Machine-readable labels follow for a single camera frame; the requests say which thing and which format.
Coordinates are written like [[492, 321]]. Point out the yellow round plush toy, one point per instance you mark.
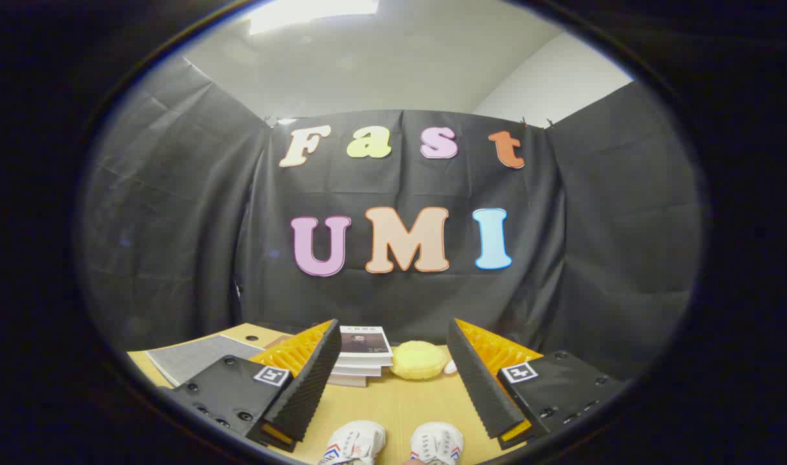
[[418, 360]]

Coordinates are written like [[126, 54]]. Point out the pink plush toy green shorts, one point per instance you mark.
[[450, 367]]

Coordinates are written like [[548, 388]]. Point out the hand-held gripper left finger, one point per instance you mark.
[[312, 381]]

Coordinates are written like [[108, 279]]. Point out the white book with portrait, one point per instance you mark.
[[365, 341]]

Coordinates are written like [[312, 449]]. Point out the grey fabric storage box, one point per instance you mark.
[[196, 358]]

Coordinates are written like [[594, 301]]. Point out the black backdrop cloth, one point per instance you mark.
[[399, 187]]

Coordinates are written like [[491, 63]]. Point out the white sneaker shoe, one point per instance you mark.
[[437, 444], [354, 444]]

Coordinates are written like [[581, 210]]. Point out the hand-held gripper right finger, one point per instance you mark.
[[477, 381]]

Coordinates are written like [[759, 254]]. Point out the thick brownish book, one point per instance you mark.
[[347, 380]]

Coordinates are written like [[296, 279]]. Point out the plain white book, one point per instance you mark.
[[361, 367]]

